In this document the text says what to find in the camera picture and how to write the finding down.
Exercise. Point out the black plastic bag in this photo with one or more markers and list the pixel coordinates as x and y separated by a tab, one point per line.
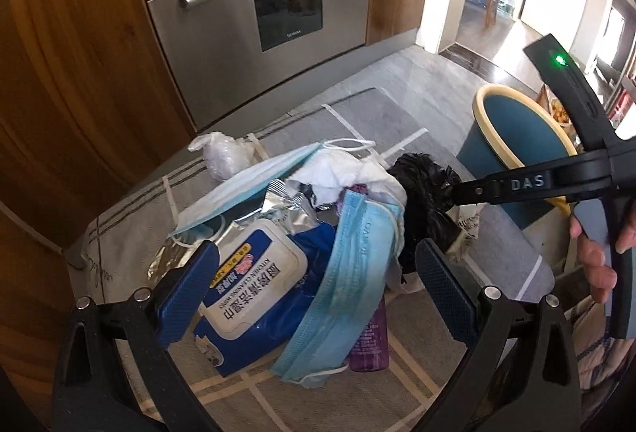
422	193

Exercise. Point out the silver foil packet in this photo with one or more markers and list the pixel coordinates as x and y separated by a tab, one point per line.
283	213

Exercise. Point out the blue face mask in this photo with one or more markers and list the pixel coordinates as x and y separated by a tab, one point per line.
343	273
238	193

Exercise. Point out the large wooden cabinet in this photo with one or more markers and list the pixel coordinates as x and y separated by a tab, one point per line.
74	89

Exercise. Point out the blue trash bin yellow rim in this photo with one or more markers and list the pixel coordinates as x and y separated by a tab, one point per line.
502	133

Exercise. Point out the grey striped rug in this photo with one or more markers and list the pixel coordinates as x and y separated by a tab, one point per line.
348	114

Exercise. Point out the white crumpled tissue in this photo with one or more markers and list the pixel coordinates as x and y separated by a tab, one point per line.
343	171

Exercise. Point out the blue wet wipes pack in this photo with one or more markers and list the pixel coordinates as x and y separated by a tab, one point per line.
258	283

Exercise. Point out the newspaper scrap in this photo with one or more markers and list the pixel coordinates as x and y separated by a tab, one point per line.
469	223

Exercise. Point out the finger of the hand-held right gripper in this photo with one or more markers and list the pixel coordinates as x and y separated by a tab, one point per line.
516	186

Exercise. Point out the striped cloth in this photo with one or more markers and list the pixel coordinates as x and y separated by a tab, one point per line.
601	352

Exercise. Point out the stainless steel oven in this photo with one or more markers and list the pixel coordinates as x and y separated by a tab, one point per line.
208	44

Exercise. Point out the white crumpled plastic bag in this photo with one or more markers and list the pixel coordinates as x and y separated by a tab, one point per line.
221	156

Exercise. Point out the person's right hand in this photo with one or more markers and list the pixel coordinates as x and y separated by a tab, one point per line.
594	265

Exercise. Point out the yellow snack bag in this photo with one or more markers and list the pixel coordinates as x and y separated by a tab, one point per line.
559	114

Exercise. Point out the purple bottle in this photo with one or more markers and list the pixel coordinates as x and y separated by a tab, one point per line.
370	342

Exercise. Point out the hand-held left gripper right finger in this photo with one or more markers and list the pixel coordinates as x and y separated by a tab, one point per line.
442	293

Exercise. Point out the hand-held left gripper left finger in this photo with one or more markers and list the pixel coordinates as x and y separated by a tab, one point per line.
186	293

